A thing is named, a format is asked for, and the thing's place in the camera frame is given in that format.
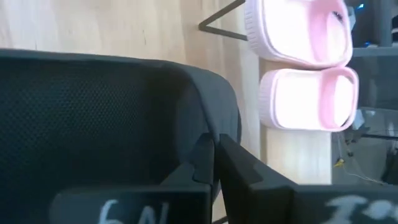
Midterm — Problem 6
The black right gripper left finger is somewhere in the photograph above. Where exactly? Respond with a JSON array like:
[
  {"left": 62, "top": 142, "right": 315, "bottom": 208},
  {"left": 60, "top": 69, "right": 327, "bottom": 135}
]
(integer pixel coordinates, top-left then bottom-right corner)
[{"left": 49, "top": 133, "right": 216, "bottom": 224}]

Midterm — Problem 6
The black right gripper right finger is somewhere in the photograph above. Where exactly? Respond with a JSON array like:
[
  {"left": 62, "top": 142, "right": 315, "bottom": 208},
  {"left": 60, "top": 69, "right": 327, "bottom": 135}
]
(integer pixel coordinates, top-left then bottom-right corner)
[{"left": 216, "top": 133, "right": 398, "bottom": 224}]

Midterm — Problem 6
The black slide sandal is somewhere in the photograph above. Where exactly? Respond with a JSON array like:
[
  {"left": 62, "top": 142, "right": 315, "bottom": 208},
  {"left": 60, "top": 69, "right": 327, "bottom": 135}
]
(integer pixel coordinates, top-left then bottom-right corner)
[{"left": 0, "top": 49, "right": 243, "bottom": 224}]

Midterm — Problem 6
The wooden shelf black metal frame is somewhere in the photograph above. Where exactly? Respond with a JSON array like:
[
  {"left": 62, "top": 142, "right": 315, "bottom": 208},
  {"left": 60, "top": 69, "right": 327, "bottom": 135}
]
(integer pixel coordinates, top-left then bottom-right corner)
[{"left": 198, "top": 0, "right": 333, "bottom": 185}]

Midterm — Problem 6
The pink slide sandal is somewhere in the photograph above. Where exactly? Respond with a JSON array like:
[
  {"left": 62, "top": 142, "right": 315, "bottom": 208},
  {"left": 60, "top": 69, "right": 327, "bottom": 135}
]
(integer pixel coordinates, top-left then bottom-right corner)
[
  {"left": 244, "top": 0, "right": 354, "bottom": 70},
  {"left": 258, "top": 66, "right": 360, "bottom": 133}
]

